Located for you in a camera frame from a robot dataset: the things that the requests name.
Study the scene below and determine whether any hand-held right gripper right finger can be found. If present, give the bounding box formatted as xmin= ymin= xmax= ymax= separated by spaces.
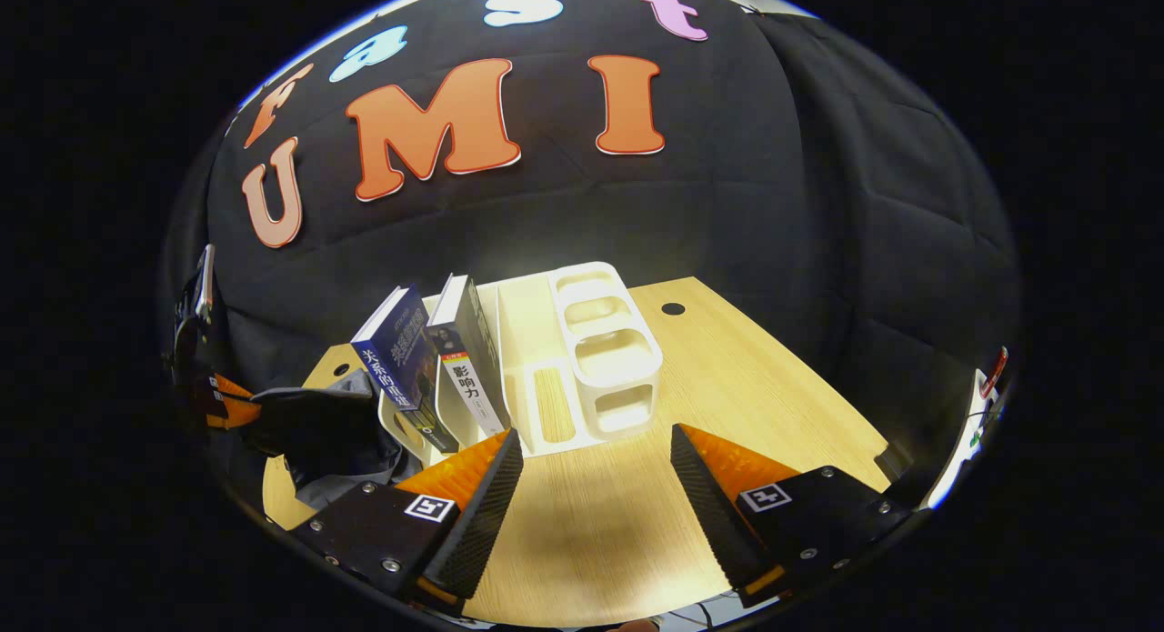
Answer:
xmin=670 ymin=423 xmax=915 ymax=608

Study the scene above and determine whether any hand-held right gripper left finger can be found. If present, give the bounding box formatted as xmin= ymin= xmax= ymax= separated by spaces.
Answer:
xmin=289 ymin=427 xmax=527 ymax=615

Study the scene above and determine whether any grey schoolbag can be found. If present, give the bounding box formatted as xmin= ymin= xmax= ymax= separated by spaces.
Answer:
xmin=241 ymin=368 xmax=410 ymax=510

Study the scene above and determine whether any black and white book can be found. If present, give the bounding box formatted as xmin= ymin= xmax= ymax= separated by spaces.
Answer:
xmin=426 ymin=274 xmax=513 ymax=437

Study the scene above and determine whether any blue book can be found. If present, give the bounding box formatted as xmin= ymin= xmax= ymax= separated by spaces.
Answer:
xmin=351 ymin=285 xmax=460 ymax=453

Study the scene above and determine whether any white bookshelf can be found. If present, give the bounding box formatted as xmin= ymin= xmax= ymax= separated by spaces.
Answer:
xmin=377 ymin=261 xmax=665 ymax=460

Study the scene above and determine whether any white side panel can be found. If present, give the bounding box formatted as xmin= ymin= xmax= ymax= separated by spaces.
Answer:
xmin=923 ymin=346 xmax=1010 ymax=512

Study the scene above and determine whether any black backdrop cloth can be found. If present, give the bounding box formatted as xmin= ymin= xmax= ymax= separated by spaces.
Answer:
xmin=162 ymin=0 xmax=1021 ymax=515

